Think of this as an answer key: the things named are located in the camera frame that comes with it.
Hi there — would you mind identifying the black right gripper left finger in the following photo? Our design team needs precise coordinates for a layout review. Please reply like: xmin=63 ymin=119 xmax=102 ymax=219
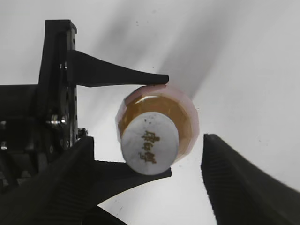
xmin=0 ymin=137 xmax=124 ymax=225

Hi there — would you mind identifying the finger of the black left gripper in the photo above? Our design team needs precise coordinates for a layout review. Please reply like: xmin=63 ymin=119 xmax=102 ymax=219
xmin=93 ymin=161 xmax=172 ymax=205

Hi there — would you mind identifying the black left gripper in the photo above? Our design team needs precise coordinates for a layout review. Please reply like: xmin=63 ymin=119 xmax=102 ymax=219
xmin=0 ymin=20 xmax=169 ymax=195

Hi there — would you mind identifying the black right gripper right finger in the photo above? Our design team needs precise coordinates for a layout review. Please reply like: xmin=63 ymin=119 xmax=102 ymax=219
xmin=201 ymin=134 xmax=300 ymax=225

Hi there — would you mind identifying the white bottle cap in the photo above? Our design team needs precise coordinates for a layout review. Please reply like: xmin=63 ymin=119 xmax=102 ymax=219
xmin=120 ymin=112 xmax=179 ymax=175

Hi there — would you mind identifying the peach oolong tea bottle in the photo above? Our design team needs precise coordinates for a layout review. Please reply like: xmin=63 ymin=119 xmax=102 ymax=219
xmin=115 ymin=85 xmax=200 ymax=161

